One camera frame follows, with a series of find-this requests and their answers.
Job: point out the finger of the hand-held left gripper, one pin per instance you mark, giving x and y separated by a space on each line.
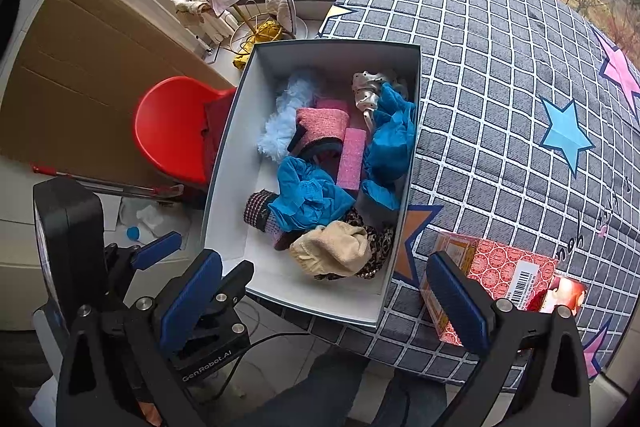
232 284
155 247

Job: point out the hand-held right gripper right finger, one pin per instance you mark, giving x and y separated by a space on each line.
457 307

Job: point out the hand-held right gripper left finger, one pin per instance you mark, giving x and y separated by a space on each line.
195 297

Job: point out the white cardboard box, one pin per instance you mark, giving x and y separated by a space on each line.
235 257

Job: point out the purple brown knit sock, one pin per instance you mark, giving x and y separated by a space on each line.
257 212

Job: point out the leopard print scrunchie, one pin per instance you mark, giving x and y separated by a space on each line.
380 247

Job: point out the beige sock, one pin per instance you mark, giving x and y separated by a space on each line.
330 249

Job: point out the blue nonwoven shoe cover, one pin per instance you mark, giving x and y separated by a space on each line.
310 197
390 142

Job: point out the light blue fluffy scrunchie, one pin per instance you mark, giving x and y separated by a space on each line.
285 122

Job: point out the long pink foam with holes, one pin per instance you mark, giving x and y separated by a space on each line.
352 157

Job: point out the pink sponge cloth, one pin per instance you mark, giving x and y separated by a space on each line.
320 127

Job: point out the white polka-dot scrunchie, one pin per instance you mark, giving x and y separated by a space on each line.
367 87

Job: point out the white bottle with blue cap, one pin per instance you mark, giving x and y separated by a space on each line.
145 219

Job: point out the red patterned tissue box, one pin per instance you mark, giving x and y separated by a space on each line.
500 267

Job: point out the red metal mop pole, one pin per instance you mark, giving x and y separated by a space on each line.
110 187

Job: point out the floral tissue pack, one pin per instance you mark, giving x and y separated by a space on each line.
567 294

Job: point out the dark red garment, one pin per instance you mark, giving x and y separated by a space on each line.
217 142

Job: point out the red plastic chair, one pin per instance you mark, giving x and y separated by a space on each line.
170 122

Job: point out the brown cardboard sheet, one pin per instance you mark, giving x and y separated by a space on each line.
75 82

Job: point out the beige cloth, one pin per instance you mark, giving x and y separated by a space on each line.
190 4

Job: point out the grey checked star blanket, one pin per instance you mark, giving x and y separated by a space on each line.
500 57

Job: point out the grey white cloth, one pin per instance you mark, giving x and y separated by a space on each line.
286 9

